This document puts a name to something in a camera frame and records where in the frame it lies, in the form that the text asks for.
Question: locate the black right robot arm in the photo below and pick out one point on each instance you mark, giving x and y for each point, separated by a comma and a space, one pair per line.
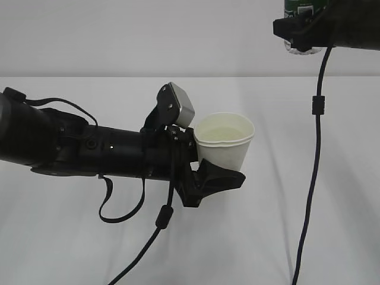
345, 24

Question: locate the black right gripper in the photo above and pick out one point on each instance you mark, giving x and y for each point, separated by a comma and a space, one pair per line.
322, 30

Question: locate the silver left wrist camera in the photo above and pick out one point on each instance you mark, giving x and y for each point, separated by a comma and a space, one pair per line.
173, 108

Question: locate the white paper cup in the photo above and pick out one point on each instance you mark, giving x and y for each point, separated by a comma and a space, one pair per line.
223, 139

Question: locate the clear water bottle green label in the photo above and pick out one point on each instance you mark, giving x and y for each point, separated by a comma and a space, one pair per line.
307, 9

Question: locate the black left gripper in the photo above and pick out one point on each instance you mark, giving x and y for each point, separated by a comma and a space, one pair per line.
167, 155

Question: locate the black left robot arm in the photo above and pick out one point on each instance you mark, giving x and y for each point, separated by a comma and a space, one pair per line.
56, 143

